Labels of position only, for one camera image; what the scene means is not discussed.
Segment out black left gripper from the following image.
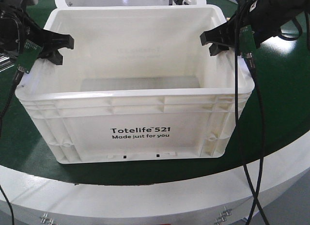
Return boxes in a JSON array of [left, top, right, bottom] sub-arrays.
[[0, 4, 74, 65]]

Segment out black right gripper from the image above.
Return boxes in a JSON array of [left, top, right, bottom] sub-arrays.
[[200, 0, 310, 56]]

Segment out white plastic tote box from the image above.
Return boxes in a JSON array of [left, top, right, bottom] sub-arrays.
[[15, 5, 254, 164]]

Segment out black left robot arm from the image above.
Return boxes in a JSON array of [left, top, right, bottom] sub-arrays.
[[0, 0, 74, 65]]

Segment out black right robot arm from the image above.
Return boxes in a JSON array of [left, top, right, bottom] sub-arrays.
[[200, 0, 310, 56]]

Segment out green left circuit board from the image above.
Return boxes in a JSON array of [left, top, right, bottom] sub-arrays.
[[15, 39, 43, 74]]

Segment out green circuit board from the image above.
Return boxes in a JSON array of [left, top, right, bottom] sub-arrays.
[[15, 39, 43, 74], [239, 25, 256, 58]]

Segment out green right circuit board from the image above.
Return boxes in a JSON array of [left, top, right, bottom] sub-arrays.
[[239, 25, 256, 58]]

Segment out steel conveyor rollers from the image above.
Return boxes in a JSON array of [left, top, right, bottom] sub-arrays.
[[0, 53, 17, 71]]

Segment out white outer table rim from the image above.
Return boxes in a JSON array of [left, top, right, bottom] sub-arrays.
[[0, 130, 310, 225]]

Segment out black right cable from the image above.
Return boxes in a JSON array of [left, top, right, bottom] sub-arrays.
[[233, 0, 269, 225]]

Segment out black cable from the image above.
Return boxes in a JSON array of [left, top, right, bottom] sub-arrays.
[[233, 0, 269, 225], [0, 67, 25, 225]]

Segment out black left cable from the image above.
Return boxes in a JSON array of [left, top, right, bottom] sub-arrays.
[[0, 67, 25, 225]]

